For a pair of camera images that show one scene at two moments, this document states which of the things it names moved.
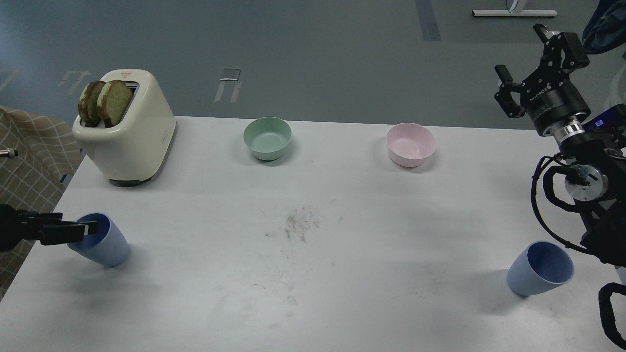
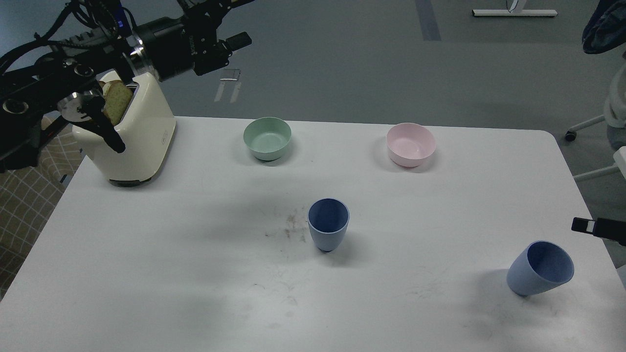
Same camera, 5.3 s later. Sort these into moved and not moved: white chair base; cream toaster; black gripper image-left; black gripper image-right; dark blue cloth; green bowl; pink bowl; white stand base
Moved: black gripper image-left; white chair base; black gripper image-right
Not moved: pink bowl; white stand base; cream toaster; green bowl; dark blue cloth
